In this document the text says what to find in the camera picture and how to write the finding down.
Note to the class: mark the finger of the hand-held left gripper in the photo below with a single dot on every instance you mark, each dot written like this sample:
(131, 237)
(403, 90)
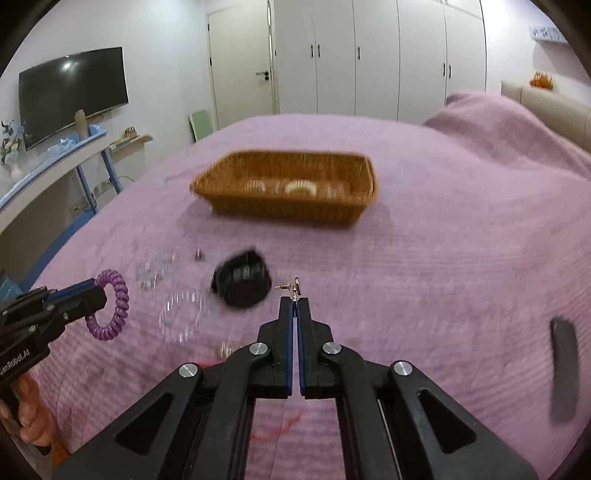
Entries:
(87, 302)
(76, 287)

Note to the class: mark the white wall shelf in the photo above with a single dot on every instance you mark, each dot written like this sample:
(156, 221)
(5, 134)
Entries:
(548, 33)

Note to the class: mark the white door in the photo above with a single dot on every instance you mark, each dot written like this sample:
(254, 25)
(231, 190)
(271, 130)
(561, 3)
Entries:
(238, 60)

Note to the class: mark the person's left hand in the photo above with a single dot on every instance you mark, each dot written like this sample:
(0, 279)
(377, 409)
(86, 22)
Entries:
(32, 415)

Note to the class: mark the black flat hair clip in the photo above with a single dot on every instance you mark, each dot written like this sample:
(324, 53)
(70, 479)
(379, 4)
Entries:
(565, 369)

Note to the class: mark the green board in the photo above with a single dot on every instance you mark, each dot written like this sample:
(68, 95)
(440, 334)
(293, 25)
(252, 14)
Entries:
(202, 125)

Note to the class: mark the vase with flowers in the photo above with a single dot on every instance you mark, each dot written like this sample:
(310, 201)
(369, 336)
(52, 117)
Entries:
(11, 147)

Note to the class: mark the pink bed blanket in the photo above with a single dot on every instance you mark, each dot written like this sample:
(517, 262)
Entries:
(438, 258)

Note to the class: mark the beige headboard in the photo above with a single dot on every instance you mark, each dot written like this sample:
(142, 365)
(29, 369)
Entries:
(554, 113)

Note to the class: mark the gold earring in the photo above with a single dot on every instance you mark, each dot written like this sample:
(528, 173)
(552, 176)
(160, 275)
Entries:
(293, 287)

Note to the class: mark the orange toy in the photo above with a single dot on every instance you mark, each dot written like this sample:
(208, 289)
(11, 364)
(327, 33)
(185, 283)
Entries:
(541, 81)

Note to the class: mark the white wardrobe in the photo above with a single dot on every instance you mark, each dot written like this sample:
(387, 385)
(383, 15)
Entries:
(378, 55)

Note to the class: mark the black television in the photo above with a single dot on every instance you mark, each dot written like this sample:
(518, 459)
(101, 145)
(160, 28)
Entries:
(74, 94)

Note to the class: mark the teal object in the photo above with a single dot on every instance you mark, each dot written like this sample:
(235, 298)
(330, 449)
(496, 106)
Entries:
(7, 286)

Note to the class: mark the brown wicker basket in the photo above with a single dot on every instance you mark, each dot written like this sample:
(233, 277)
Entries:
(286, 207)

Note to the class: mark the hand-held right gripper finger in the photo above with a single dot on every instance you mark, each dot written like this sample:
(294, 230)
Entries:
(301, 332)
(289, 332)

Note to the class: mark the white and blue desk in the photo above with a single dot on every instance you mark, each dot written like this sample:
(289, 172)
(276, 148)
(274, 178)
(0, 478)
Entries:
(55, 159)

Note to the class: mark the brown cardboard tube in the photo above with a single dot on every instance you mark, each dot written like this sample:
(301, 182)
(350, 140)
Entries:
(80, 122)

